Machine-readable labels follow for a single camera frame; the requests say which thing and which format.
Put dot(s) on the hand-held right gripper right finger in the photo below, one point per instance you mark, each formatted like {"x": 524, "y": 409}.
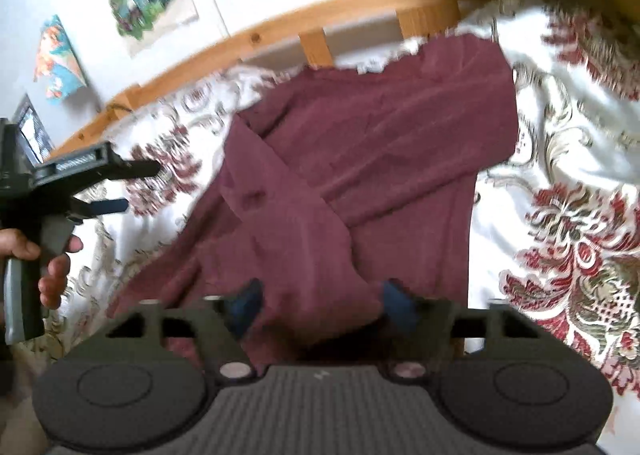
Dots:
{"x": 400, "y": 309}

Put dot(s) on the maroon shirt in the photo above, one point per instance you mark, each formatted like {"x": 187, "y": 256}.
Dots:
{"x": 360, "y": 145}

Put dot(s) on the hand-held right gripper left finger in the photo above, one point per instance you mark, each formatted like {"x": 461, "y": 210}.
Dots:
{"x": 246, "y": 307}

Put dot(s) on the dark framed screen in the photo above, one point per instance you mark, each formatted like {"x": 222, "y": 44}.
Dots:
{"x": 34, "y": 130}

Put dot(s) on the white floral bedspread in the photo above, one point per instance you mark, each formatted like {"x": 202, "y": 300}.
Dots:
{"x": 560, "y": 145}

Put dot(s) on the wooden bed frame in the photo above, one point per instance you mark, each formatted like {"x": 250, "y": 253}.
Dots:
{"x": 280, "y": 30}

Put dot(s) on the person's left hand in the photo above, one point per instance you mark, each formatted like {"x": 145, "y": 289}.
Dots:
{"x": 55, "y": 275}

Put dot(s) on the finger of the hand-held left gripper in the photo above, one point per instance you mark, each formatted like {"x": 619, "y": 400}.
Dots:
{"x": 107, "y": 206}
{"x": 137, "y": 167}

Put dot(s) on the orange teal cartoon wall poster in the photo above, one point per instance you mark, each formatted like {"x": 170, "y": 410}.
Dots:
{"x": 59, "y": 62}

